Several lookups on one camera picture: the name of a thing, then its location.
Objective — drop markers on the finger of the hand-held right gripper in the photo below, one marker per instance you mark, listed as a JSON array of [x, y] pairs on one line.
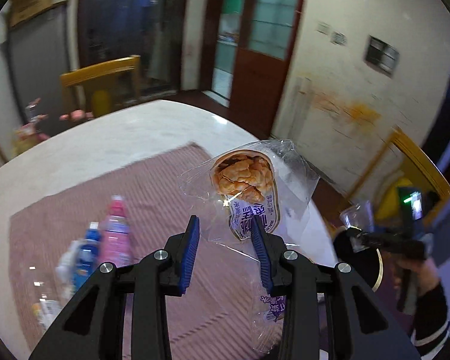
[[371, 240]]

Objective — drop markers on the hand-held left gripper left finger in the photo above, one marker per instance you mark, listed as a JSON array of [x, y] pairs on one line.
[[189, 255]]

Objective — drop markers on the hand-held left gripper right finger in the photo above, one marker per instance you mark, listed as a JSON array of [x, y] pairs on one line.
[[262, 258]]

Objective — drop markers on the clear plastic bottle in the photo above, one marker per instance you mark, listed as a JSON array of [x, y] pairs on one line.
[[354, 215]]

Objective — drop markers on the black trash bin gold rim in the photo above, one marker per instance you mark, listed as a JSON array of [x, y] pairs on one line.
[[356, 266]]

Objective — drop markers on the pink plastic bottle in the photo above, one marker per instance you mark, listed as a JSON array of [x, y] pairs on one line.
[[114, 236]]

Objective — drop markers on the walnut print snack wrapper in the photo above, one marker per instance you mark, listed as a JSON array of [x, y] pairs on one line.
[[247, 180]]

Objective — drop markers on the blue label plastic bottle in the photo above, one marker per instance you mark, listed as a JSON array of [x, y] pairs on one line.
[[86, 255]]

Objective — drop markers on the small white plastic bottle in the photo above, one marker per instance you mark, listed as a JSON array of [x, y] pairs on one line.
[[65, 266]]

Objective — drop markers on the yellow label plastic bottle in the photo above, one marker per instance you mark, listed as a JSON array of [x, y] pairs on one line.
[[47, 309]]

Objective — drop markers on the person's right hand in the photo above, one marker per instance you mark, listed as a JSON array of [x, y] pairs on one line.
[[422, 273]]

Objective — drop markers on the striped cloth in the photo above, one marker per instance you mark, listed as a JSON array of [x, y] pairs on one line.
[[153, 195]]

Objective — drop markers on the pink children's bike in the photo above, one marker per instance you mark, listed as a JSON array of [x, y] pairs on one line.
[[75, 114]]

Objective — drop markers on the brown glass panel door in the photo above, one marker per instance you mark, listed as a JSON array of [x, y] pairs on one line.
[[258, 75]]

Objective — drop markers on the kitchen counter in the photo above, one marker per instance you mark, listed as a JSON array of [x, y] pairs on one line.
[[225, 56]]

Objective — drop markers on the yellow plastic bag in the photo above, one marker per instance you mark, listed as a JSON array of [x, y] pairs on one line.
[[22, 135]]

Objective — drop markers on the dark glass sliding door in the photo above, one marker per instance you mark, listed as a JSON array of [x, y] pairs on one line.
[[127, 26]]

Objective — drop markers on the grey refrigerator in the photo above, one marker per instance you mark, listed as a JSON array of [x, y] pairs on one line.
[[37, 63]]

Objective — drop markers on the dark wall panel box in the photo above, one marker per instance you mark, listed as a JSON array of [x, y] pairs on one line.
[[382, 56]]

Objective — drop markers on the white wall socket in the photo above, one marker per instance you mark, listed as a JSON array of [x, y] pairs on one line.
[[339, 37]]

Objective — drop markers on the white wall switch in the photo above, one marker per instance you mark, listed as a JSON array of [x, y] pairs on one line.
[[323, 28]]

